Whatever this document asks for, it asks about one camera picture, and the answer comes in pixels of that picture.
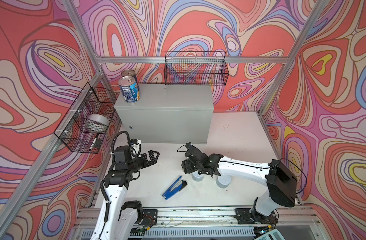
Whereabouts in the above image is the black wire basket left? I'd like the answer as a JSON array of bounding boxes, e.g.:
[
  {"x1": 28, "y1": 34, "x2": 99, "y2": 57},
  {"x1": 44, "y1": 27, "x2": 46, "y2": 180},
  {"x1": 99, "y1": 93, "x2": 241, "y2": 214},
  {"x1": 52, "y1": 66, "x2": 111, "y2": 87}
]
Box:
[{"x1": 54, "y1": 83, "x2": 118, "y2": 154}]

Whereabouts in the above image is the white lid can front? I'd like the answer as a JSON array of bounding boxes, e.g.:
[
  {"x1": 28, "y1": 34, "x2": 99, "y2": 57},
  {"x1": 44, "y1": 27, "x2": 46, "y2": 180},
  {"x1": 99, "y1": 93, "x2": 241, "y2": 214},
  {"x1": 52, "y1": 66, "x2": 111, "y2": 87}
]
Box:
[{"x1": 192, "y1": 172, "x2": 205, "y2": 182}]

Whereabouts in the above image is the white tape roll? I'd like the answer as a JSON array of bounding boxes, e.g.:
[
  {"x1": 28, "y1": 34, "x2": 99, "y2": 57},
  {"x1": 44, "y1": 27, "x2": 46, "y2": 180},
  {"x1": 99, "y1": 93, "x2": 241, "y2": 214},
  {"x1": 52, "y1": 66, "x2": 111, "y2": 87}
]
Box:
[{"x1": 86, "y1": 114, "x2": 109, "y2": 128}]

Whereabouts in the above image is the dark blue labelled can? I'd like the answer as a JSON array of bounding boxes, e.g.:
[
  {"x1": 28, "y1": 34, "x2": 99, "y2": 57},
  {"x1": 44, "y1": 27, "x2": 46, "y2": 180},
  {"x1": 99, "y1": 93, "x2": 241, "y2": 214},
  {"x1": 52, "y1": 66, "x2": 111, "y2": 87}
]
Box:
[{"x1": 121, "y1": 70, "x2": 137, "y2": 79}]

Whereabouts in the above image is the white lid can right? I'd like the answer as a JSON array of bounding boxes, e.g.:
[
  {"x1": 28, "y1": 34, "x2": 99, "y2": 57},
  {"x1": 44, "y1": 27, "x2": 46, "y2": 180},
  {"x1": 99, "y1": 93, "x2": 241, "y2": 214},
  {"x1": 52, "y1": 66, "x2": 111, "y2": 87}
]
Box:
[{"x1": 216, "y1": 175, "x2": 232, "y2": 189}]

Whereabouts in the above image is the white device corner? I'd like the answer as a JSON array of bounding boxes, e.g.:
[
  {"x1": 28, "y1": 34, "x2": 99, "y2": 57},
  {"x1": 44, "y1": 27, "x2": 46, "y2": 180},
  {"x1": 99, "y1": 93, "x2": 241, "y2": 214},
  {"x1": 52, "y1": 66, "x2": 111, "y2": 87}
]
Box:
[{"x1": 255, "y1": 229, "x2": 285, "y2": 240}]

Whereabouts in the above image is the white lid can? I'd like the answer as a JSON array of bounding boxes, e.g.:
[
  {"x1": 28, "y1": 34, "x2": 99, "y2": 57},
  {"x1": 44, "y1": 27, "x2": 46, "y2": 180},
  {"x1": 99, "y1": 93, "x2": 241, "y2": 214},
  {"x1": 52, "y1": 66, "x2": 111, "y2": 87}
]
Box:
[
  {"x1": 216, "y1": 175, "x2": 232, "y2": 189},
  {"x1": 192, "y1": 172, "x2": 205, "y2": 182}
]

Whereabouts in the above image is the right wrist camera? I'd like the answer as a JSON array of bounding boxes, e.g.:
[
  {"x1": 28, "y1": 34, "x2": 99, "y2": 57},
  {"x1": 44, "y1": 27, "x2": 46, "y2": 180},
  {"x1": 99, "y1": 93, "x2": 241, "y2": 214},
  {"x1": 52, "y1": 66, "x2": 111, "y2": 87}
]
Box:
[{"x1": 185, "y1": 142, "x2": 193, "y2": 150}]

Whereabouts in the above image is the black marker pen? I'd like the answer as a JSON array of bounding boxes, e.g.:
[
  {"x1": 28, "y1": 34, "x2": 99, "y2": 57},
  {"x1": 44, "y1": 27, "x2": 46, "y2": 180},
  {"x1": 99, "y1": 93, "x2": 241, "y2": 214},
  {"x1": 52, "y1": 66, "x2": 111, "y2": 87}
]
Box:
[{"x1": 89, "y1": 138, "x2": 97, "y2": 150}]

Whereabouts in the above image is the aluminium front rail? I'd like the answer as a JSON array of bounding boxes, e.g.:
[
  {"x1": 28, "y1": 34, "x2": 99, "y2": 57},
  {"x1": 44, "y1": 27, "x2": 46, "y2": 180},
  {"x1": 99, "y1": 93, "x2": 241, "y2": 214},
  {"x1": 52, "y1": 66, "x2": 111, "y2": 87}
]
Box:
[{"x1": 72, "y1": 205, "x2": 324, "y2": 240}]

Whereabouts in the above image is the light blue labelled can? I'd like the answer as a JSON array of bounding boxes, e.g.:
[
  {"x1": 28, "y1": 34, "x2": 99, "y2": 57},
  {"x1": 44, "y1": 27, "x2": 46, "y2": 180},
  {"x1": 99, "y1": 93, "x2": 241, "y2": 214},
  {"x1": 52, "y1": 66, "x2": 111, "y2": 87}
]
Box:
[{"x1": 118, "y1": 76, "x2": 140, "y2": 103}]

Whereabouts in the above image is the black wire basket back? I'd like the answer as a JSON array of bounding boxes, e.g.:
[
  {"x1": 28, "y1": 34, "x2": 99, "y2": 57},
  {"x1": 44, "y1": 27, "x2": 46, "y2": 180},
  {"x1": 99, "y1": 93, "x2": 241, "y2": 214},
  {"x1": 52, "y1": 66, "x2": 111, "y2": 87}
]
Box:
[{"x1": 164, "y1": 50, "x2": 229, "y2": 86}]

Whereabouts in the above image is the black wire basket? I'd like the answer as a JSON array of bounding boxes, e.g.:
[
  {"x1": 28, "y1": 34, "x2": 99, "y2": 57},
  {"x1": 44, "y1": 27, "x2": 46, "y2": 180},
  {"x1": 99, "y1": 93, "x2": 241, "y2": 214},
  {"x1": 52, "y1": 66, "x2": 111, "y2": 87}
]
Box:
[
  {"x1": 54, "y1": 83, "x2": 118, "y2": 154},
  {"x1": 164, "y1": 50, "x2": 229, "y2": 86}
]

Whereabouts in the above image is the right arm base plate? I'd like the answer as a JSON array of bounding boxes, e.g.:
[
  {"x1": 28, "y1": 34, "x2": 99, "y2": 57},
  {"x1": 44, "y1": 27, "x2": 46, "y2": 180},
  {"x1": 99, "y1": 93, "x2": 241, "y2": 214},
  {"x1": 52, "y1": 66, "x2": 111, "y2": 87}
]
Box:
[{"x1": 234, "y1": 208, "x2": 276, "y2": 225}]

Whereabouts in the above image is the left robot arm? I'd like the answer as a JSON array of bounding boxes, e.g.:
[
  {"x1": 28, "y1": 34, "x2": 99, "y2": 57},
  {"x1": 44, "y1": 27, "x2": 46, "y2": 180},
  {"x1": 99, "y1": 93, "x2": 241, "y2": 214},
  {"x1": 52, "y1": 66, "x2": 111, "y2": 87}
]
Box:
[{"x1": 90, "y1": 131, "x2": 160, "y2": 240}]

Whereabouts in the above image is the blue black stapler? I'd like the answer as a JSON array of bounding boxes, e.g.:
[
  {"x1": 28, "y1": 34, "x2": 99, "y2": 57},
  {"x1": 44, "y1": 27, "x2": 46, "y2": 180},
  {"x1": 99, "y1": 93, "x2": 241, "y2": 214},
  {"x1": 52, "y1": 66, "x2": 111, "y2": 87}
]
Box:
[{"x1": 162, "y1": 176, "x2": 188, "y2": 200}]

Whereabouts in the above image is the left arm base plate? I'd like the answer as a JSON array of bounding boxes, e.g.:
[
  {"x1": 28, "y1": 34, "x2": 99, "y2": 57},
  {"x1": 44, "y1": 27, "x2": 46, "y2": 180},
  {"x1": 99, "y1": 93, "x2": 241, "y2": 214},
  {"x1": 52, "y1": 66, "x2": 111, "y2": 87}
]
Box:
[{"x1": 119, "y1": 208, "x2": 158, "y2": 228}]

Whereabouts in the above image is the grey metal cabinet box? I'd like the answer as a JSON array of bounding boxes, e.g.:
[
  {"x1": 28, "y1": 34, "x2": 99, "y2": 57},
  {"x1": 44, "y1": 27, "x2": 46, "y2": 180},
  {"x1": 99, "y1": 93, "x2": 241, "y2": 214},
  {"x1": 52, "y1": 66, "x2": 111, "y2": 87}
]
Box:
[{"x1": 114, "y1": 84, "x2": 214, "y2": 144}]

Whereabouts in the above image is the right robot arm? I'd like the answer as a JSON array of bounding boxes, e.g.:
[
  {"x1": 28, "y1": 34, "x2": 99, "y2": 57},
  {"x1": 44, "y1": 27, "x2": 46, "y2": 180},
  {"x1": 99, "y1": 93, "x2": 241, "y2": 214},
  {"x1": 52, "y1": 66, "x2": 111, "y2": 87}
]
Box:
[{"x1": 182, "y1": 143, "x2": 297, "y2": 217}]

